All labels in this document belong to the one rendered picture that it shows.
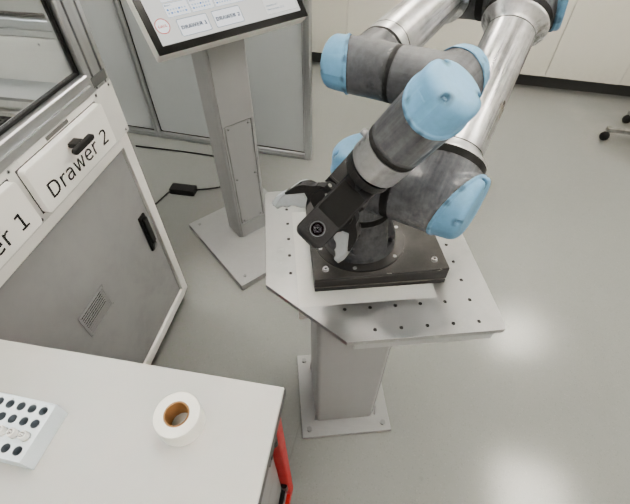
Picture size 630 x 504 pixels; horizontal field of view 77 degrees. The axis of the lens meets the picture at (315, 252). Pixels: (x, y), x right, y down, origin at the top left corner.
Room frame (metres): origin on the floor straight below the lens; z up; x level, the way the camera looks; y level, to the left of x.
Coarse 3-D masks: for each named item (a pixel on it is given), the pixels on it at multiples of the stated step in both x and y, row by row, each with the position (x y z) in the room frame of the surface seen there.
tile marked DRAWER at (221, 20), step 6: (234, 6) 1.34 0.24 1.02; (216, 12) 1.29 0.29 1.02; (222, 12) 1.30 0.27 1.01; (228, 12) 1.31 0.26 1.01; (234, 12) 1.32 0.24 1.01; (240, 12) 1.33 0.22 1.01; (216, 18) 1.28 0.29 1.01; (222, 18) 1.29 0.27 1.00; (228, 18) 1.30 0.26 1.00; (234, 18) 1.31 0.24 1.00; (240, 18) 1.32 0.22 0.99; (216, 24) 1.27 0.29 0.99; (222, 24) 1.28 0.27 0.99; (228, 24) 1.29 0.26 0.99
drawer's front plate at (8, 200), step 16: (0, 192) 0.58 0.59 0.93; (16, 192) 0.61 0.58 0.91; (0, 208) 0.56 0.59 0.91; (16, 208) 0.59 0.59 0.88; (32, 208) 0.62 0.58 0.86; (0, 224) 0.54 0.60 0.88; (16, 224) 0.57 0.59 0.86; (32, 224) 0.59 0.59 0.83; (0, 240) 0.52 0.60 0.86; (16, 240) 0.55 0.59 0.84; (0, 256) 0.50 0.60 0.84
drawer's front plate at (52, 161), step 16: (96, 112) 0.90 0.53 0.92; (80, 128) 0.83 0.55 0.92; (96, 128) 0.88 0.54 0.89; (48, 144) 0.74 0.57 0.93; (64, 144) 0.77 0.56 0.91; (96, 144) 0.86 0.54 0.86; (112, 144) 0.91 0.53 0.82; (32, 160) 0.69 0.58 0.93; (48, 160) 0.71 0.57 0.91; (64, 160) 0.75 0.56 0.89; (80, 160) 0.79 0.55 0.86; (96, 160) 0.83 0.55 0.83; (32, 176) 0.66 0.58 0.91; (48, 176) 0.69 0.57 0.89; (64, 176) 0.73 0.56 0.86; (80, 176) 0.77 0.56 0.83; (32, 192) 0.65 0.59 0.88; (48, 192) 0.67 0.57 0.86; (64, 192) 0.70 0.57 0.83; (48, 208) 0.65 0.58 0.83
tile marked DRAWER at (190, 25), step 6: (180, 18) 1.23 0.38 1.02; (186, 18) 1.24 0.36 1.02; (192, 18) 1.25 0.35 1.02; (198, 18) 1.25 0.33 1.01; (204, 18) 1.26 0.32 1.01; (180, 24) 1.22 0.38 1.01; (186, 24) 1.22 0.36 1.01; (192, 24) 1.23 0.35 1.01; (198, 24) 1.24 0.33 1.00; (204, 24) 1.25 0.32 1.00; (210, 24) 1.26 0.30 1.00; (180, 30) 1.20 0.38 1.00; (186, 30) 1.21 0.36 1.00; (192, 30) 1.22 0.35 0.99; (198, 30) 1.23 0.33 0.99; (204, 30) 1.24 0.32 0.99
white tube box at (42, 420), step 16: (0, 400) 0.24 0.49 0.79; (16, 400) 0.24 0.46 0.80; (32, 400) 0.24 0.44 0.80; (0, 416) 0.22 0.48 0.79; (16, 416) 0.22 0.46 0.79; (32, 416) 0.22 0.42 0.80; (48, 416) 0.22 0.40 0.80; (64, 416) 0.23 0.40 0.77; (32, 432) 0.19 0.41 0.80; (48, 432) 0.20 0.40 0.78; (0, 448) 0.17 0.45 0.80; (16, 448) 0.17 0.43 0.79; (32, 448) 0.17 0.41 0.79; (16, 464) 0.16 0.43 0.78; (32, 464) 0.16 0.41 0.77
